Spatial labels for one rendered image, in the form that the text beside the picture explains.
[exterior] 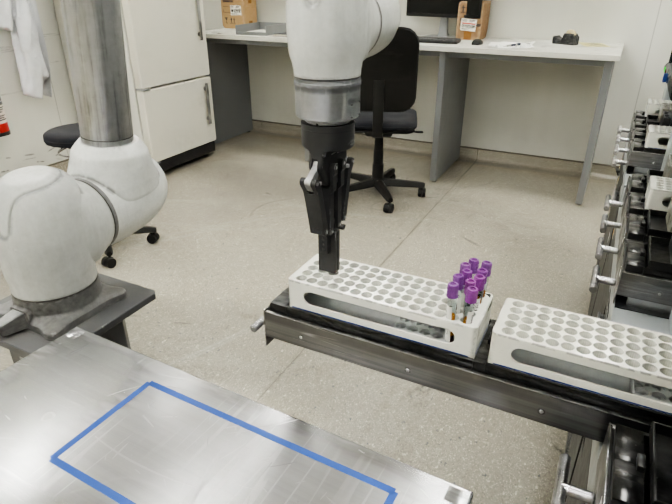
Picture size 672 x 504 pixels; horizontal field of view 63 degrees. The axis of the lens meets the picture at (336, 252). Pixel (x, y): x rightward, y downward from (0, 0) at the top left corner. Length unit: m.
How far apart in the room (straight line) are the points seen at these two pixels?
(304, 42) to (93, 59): 0.53
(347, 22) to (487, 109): 3.67
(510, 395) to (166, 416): 0.44
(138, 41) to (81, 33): 2.76
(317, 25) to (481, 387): 0.51
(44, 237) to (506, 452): 1.39
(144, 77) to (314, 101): 3.22
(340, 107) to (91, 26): 0.55
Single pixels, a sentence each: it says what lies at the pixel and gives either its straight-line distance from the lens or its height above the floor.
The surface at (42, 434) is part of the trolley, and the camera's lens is 0.73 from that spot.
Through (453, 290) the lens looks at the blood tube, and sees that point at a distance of 0.74.
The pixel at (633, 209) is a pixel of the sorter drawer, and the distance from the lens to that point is 1.40.
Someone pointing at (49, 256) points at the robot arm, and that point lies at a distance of 1.08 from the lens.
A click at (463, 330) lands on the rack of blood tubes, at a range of 0.76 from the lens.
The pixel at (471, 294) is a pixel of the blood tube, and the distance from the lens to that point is 0.73.
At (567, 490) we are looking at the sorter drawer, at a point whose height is 0.75.
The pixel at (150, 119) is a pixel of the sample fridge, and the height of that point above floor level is 0.43.
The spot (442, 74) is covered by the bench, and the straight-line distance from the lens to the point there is 3.70.
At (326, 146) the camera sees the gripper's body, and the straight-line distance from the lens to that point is 0.75.
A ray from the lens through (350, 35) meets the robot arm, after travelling 0.72.
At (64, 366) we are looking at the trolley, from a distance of 0.82.
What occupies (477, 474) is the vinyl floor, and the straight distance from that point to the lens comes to 1.74.
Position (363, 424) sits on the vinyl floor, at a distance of 1.83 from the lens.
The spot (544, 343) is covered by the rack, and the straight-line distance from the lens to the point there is 0.75.
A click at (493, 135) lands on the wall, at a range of 4.37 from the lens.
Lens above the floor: 1.28
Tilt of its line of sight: 27 degrees down
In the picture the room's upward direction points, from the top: straight up
